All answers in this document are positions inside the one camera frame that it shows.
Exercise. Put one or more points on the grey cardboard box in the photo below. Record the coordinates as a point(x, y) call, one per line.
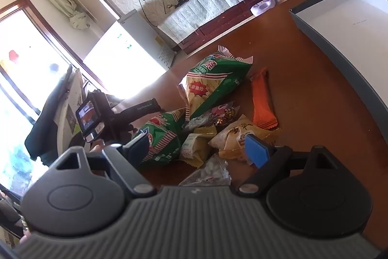
point(348, 19)

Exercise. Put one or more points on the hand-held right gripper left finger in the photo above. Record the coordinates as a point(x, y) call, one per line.
point(141, 146)

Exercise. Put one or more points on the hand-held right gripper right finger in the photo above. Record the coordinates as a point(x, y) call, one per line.
point(256, 152)

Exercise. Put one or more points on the small green snack bag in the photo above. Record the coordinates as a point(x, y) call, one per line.
point(162, 137)

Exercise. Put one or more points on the purple detergent bottle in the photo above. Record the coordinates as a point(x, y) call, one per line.
point(263, 5)

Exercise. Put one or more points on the clear nut packet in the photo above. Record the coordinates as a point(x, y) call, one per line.
point(209, 174)

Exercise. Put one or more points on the window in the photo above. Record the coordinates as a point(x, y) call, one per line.
point(27, 64)

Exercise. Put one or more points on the wooden television cabinet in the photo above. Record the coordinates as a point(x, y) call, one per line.
point(221, 24)

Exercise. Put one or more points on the TV cabinet with white cloth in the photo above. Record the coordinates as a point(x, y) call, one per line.
point(206, 1)

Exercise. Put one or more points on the gold foil chocolate candy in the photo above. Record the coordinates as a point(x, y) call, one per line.
point(226, 115)

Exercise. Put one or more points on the large green snack bag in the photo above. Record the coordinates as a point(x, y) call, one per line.
point(212, 83)

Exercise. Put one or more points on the white chest freezer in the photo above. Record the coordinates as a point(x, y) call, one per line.
point(121, 58)

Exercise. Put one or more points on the orange snack bar packet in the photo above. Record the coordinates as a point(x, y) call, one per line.
point(262, 101)

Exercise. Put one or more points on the beige curtain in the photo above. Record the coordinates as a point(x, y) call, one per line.
point(63, 1)

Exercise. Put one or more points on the black cloth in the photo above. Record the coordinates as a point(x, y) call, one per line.
point(42, 125)

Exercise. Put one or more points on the small brown cake packet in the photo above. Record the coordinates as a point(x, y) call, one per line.
point(194, 146)

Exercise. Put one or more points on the yellow pastry packet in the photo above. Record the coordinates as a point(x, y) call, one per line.
point(230, 140)

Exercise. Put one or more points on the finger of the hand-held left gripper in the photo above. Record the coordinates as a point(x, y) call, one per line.
point(125, 128)

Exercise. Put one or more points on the clear candy packet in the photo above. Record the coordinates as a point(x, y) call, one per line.
point(198, 123)

